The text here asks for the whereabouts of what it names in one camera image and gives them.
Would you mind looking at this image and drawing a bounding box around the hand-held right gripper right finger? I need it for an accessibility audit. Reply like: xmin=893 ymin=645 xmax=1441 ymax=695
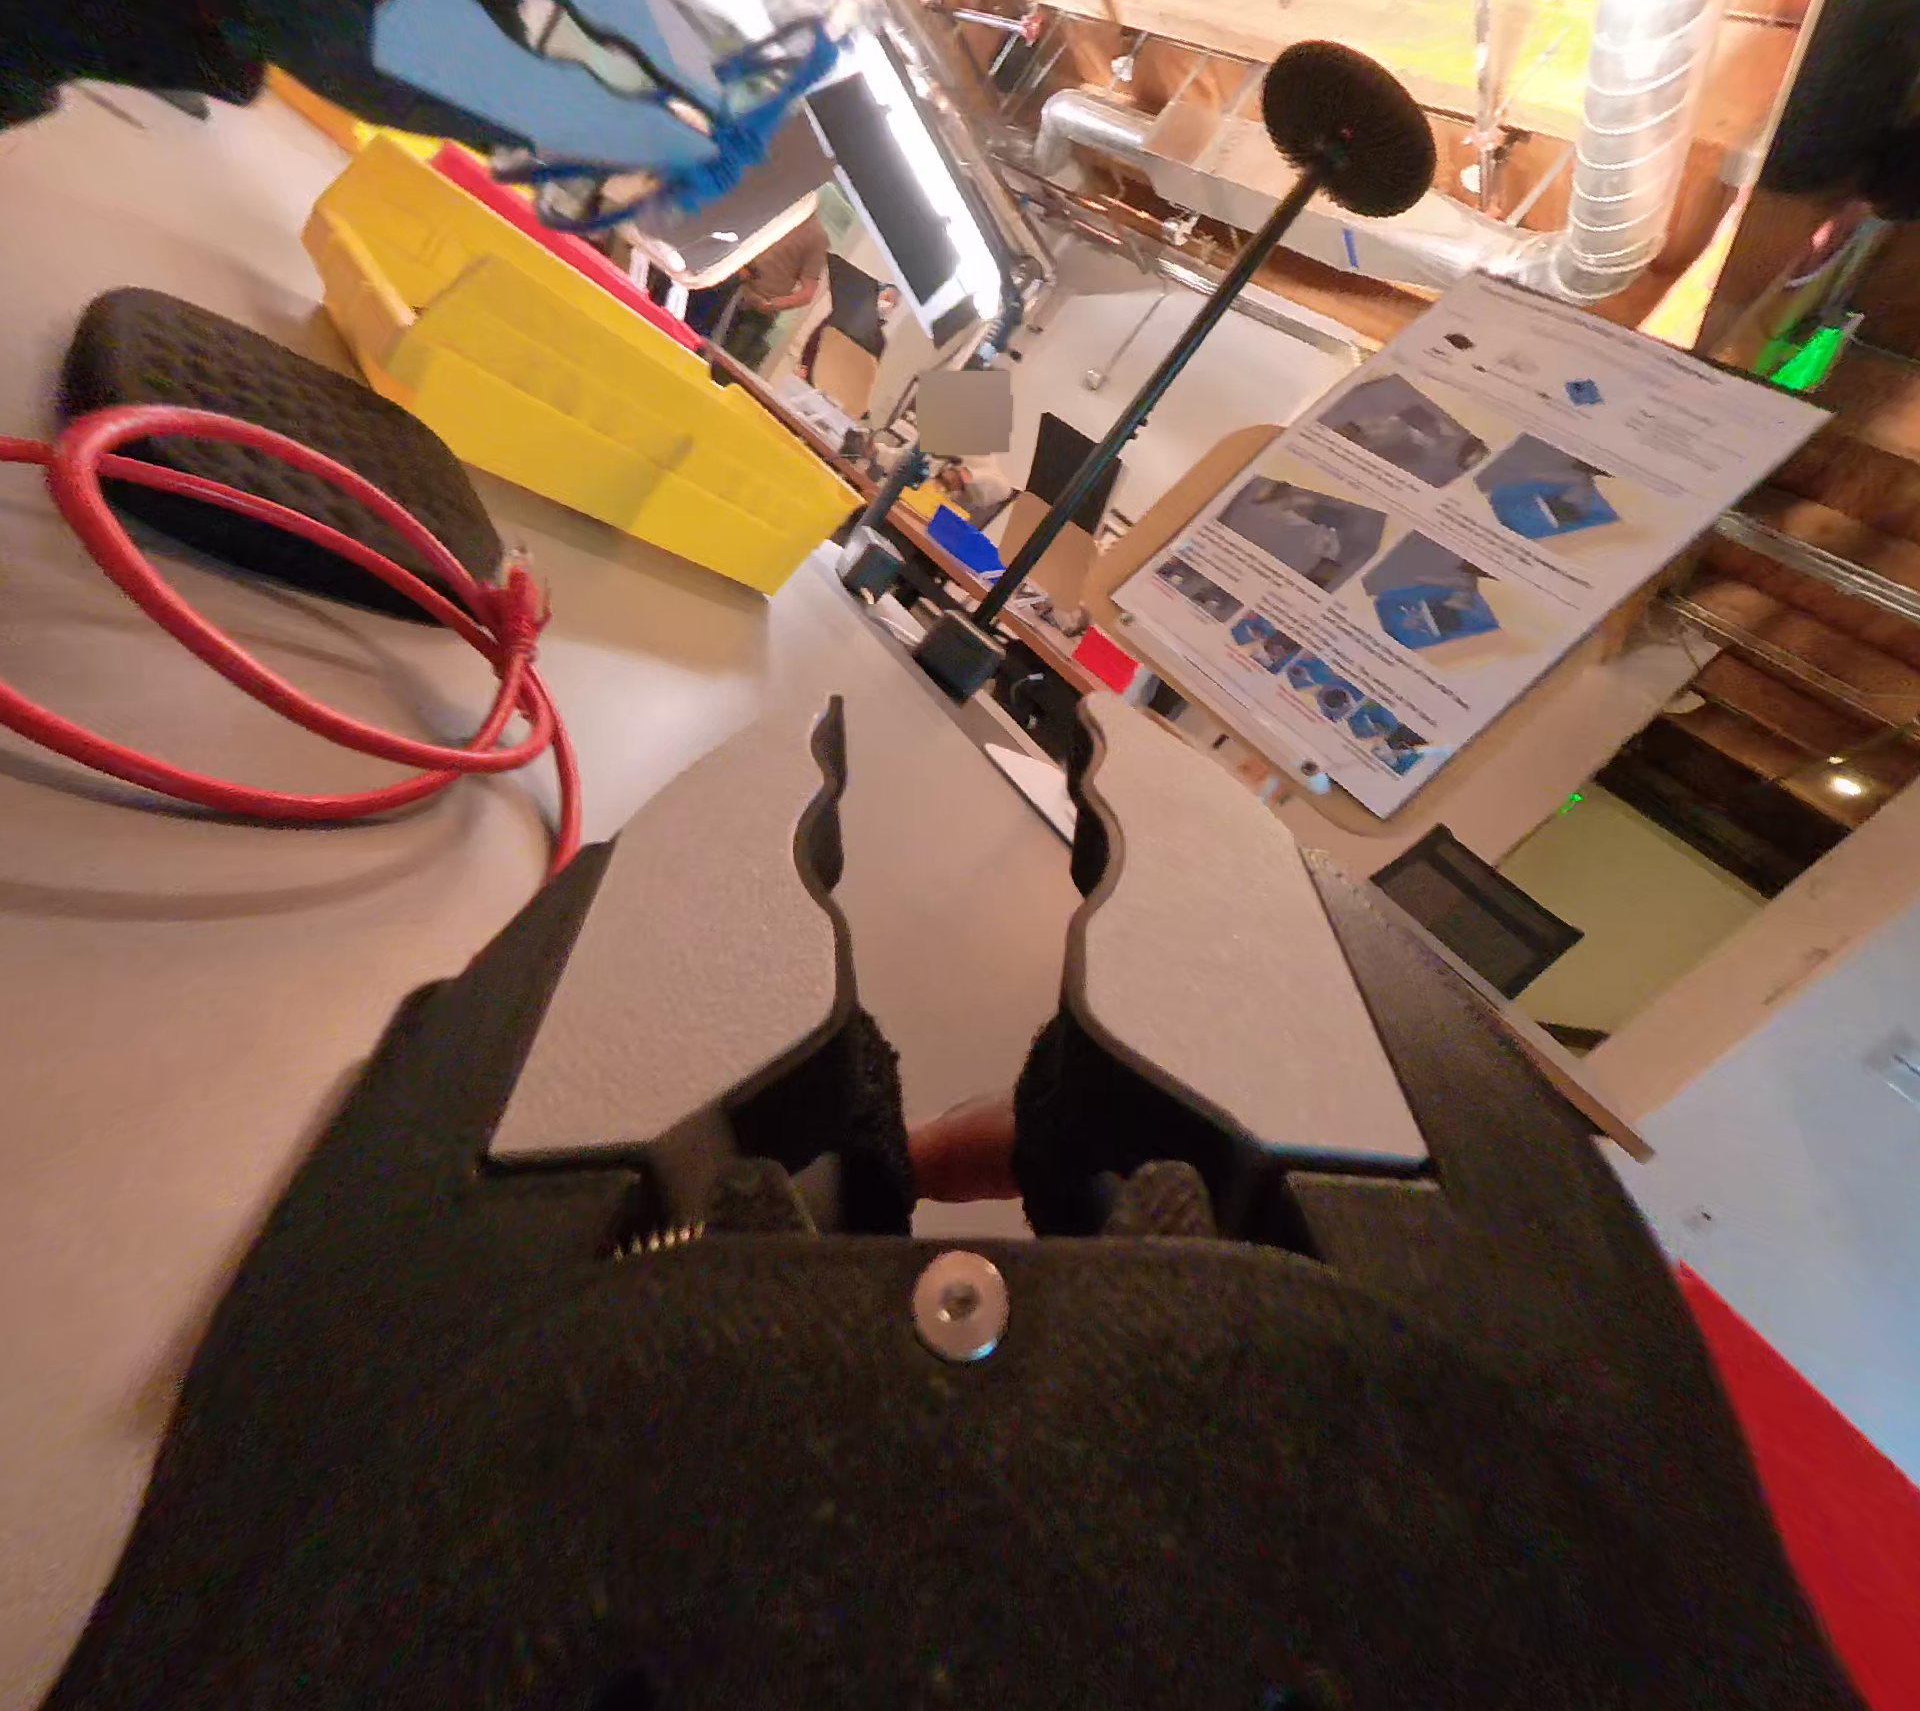
xmin=1062 ymin=693 xmax=1431 ymax=1234

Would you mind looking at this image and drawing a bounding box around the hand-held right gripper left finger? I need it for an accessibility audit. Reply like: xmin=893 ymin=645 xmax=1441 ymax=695
xmin=485 ymin=697 xmax=861 ymax=1230

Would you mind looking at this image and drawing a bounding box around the blue ethernet cable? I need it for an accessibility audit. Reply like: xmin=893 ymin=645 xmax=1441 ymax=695
xmin=487 ymin=17 xmax=847 ymax=239

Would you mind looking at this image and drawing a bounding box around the yellow plastic bin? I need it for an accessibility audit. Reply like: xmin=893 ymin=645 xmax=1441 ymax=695
xmin=300 ymin=131 xmax=868 ymax=599

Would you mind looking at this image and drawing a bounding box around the red ethernet cable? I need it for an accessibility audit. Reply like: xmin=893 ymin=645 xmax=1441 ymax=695
xmin=0 ymin=405 xmax=588 ymax=884

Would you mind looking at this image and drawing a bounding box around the person's right hand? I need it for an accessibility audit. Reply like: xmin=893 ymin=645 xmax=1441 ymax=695
xmin=906 ymin=1096 xmax=1031 ymax=1204

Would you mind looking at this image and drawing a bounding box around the black and white light bar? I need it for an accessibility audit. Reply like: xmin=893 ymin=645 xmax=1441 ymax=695
xmin=798 ymin=29 xmax=1010 ymax=353

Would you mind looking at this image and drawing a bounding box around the black textured wrist pad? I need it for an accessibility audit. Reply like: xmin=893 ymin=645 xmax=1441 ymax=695
xmin=57 ymin=287 xmax=508 ymax=629

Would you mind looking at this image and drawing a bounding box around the blue plastic bin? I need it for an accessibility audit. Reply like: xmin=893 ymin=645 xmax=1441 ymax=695
xmin=922 ymin=501 xmax=1010 ymax=585

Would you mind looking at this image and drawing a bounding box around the illustrated instruction poster board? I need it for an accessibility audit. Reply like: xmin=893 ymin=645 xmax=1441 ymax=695
xmin=1107 ymin=269 xmax=1839 ymax=824

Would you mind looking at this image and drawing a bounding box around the silver ventilation duct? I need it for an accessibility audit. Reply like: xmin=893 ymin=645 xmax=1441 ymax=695
xmin=1033 ymin=0 xmax=1764 ymax=307

